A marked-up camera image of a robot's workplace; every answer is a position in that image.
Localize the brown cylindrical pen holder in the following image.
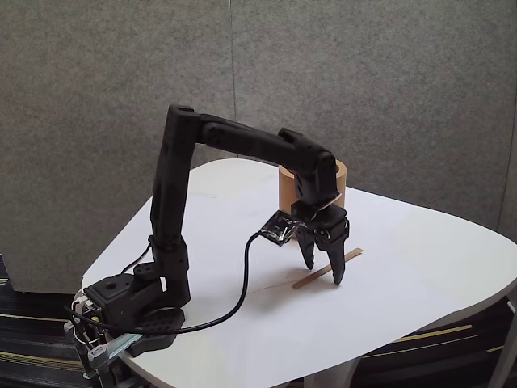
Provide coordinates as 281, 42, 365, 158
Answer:
278, 159, 348, 243

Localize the tan wooden pen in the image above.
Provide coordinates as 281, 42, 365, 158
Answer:
292, 247, 364, 290

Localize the grey metal table clamp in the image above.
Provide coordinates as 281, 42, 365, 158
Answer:
80, 331, 143, 381

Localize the black camera cable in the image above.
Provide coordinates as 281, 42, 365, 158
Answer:
64, 230, 267, 336

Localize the bare camera circuit board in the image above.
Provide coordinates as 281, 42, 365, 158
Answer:
260, 209, 306, 248

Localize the white table leg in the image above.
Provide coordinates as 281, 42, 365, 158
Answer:
302, 355, 361, 388
489, 294, 517, 388

